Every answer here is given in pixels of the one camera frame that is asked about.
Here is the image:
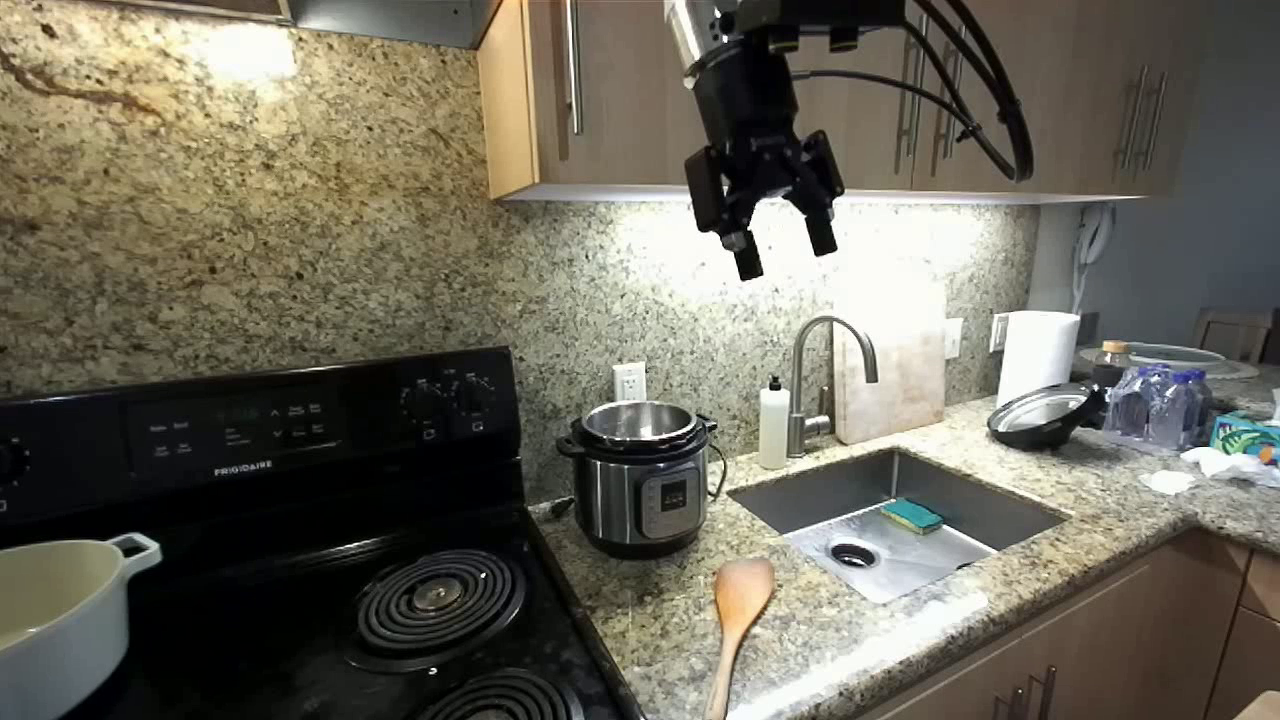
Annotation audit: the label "white ceramic pot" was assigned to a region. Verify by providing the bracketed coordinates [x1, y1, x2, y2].
[0, 531, 164, 720]

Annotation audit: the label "stainless steel pressure cooker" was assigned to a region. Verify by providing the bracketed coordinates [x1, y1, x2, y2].
[557, 401, 724, 560]

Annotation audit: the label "wooden cabinet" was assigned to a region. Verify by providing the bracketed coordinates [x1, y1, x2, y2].
[480, 0, 1212, 203]
[864, 531, 1277, 720]

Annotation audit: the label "silver faucet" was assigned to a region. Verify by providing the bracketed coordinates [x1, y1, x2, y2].
[786, 313, 879, 456]

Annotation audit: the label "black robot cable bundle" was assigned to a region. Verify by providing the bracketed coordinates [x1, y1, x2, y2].
[793, 0, 1040, 185]

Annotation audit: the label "stainless steel sink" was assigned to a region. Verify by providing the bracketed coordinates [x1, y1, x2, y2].
[730, 446, 1058, 604]

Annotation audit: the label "wooden cutting board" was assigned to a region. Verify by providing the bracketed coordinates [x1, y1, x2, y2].
[830, 274, 944, 444]

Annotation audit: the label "wooden spatula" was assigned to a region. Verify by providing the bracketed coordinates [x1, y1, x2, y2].
[706, 560, 776, 720]

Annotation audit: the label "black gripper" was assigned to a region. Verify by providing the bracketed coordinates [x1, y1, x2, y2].
[684, 45, 843, 281]

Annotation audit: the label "white soap bottle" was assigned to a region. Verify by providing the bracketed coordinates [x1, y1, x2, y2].
[754, 375, 793, 468]

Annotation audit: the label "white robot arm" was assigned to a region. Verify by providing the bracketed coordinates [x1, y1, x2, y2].
[662, 0, 905, 281]

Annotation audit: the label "black electric stove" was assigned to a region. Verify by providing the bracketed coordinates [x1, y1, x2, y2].
[0, 349, 635, 720]

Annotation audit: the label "white wall outlet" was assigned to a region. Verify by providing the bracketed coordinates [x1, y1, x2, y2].
[611, 361, 647, 401]

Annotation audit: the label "white paper towel roll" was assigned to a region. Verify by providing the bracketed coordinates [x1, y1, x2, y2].
[996, 313, 1080, 404]

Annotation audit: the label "clear plastic water bottles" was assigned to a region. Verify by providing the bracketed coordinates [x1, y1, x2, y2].
[1103, 365, 1212, 450]

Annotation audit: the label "wooden lower cabinet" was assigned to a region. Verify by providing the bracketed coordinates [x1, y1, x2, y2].
[864, 531, 1277, 720]

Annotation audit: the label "wooden upper cabinet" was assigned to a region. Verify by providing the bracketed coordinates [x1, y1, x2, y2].
[480, 0, 1212, 203]

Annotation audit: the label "green sponge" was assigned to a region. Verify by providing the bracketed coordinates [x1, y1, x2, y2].
[879, 496, 944, 536]

